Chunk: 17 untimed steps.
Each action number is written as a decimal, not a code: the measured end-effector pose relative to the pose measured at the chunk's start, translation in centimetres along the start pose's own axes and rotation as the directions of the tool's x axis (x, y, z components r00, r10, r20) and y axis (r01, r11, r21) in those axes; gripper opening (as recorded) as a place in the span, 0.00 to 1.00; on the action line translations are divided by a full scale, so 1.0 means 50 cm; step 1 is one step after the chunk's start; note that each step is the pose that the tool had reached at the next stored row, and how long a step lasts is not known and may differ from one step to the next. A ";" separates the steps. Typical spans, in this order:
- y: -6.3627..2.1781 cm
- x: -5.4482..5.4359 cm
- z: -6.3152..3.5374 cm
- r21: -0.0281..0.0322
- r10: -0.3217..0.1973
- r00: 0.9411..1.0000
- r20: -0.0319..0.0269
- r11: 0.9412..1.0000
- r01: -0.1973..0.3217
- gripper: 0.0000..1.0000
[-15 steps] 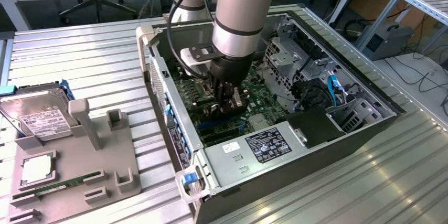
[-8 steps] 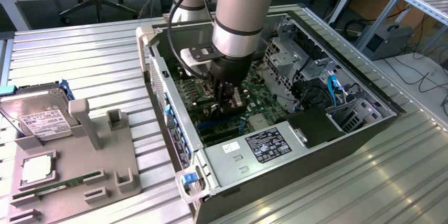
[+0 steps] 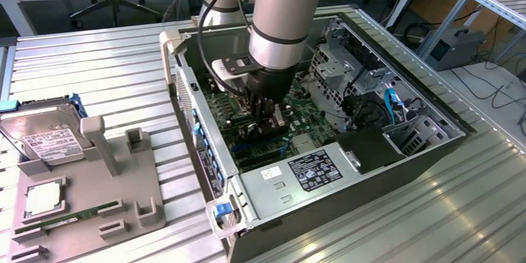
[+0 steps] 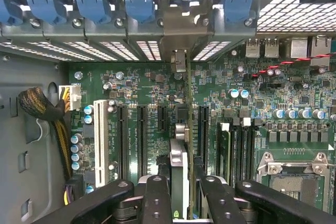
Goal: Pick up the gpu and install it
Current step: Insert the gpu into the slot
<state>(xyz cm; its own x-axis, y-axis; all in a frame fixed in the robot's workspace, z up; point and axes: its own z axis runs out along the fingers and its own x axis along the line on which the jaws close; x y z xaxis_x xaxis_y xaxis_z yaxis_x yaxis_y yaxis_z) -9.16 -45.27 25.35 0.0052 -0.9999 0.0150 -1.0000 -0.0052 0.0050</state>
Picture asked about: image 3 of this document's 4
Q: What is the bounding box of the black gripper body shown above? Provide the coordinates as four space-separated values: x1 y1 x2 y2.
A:
244 67 297 106

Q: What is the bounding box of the black graphics card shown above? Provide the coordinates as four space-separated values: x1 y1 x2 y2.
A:
228 123 288 150

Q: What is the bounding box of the green motherboard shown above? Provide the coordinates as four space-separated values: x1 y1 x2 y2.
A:
196 68 329 174

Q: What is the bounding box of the silver chipset heatsink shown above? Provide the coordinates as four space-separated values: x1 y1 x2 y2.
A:
288 136 317 155

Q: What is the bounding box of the metal disk bay cage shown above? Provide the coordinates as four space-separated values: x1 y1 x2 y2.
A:
307 42 396 129

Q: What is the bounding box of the grey power supply unit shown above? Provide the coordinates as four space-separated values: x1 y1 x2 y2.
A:
237 142 365 220

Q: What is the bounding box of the black plastic air shroud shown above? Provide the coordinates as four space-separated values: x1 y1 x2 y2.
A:
321 126 407 175

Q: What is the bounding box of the blue case latch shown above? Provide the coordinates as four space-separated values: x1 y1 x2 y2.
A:
210 202 232 217

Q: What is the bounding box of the open black PC case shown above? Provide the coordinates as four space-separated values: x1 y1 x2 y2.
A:
158 12 477 263

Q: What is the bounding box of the blue disk caddy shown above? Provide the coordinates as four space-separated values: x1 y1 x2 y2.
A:
0 92 90 119

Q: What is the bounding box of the grey box device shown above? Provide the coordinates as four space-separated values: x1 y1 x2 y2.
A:
416 22 488 72

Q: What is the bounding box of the black office chair base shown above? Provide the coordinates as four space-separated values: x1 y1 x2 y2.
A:
68 0 161 29

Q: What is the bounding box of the grey parts rack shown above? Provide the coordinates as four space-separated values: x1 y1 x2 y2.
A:
9 115 168 263

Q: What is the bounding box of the silver hard disk drive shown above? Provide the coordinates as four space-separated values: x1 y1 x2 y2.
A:
0 104 90 166

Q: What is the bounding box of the green RAM stick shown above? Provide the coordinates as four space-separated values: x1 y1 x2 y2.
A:
13 202 120 235

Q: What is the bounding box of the silver CPU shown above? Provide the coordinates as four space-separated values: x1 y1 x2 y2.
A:
22 180 66 215

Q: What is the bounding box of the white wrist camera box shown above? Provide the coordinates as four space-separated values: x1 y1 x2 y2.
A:
210 52 264 92

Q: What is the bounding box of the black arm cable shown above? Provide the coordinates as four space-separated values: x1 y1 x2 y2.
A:
196 0 248 95

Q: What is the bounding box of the blue disk wire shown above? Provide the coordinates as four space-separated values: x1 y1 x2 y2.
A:
383 88 403 127

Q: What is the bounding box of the aluminium profile frame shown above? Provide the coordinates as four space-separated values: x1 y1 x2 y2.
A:
413 0 526 58

